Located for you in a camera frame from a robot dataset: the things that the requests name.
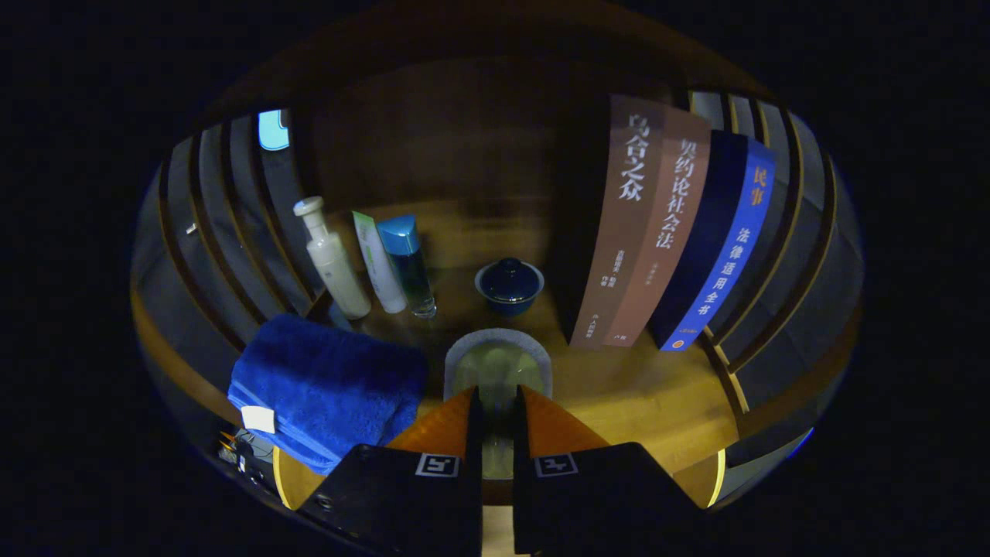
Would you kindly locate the reddish brown book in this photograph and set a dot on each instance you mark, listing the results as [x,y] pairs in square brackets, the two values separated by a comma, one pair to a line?
[665,247]

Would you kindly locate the folded blue towel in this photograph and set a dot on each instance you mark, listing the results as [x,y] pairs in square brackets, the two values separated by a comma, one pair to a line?
[325,379]

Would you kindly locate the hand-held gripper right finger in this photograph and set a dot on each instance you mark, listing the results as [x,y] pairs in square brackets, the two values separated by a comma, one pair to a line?
[603,495]

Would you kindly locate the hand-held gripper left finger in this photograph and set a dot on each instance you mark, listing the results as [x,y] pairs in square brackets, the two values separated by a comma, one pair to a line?
[394,495]

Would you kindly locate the blue lidded teacup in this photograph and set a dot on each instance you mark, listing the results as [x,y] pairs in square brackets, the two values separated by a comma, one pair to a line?
[509,285]

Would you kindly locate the wooden cabinet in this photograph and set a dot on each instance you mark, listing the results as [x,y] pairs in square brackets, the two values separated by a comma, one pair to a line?
[433,139]

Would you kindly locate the white green tube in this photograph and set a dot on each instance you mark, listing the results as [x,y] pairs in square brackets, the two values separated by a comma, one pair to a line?
[380,267]

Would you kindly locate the wooden countertop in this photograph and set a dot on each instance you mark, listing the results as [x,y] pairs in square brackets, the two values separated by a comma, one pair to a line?
[642,387]

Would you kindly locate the teal capped bottle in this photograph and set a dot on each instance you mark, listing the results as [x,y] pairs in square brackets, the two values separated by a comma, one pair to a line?
[410,263]

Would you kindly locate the blue book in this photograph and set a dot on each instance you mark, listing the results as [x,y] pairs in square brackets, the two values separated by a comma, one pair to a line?
[727,255]

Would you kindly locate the white pump bottle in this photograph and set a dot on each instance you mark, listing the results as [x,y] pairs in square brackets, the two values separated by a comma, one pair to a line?
[340,271]

